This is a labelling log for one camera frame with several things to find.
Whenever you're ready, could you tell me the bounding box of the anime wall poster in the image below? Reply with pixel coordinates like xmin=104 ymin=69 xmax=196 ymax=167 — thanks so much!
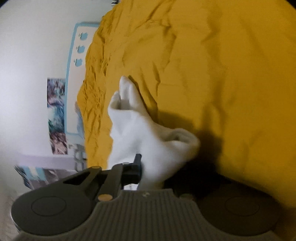
xmin=47 ymin=78 xmax=68 ymax=155

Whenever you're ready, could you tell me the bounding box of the white blue headboard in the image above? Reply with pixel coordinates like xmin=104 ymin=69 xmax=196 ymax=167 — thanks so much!
xmin=65 ymin=22 xmax=99 ymax=135

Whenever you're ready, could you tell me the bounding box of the mustard yellow quilt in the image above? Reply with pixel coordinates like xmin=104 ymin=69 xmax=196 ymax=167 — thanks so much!
xmin=77 ymin=1 xmax=295 ymax=207

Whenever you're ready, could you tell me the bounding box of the grey metal stool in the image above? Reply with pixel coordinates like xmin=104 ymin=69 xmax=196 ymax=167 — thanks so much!
xmin=73 ymin=144 xmax=87 ymax=171

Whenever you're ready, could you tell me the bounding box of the white Nevada sweatshirt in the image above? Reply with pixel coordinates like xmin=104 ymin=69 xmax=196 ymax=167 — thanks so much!
xmin=107 ymin=76 xmax=200 ymax=191

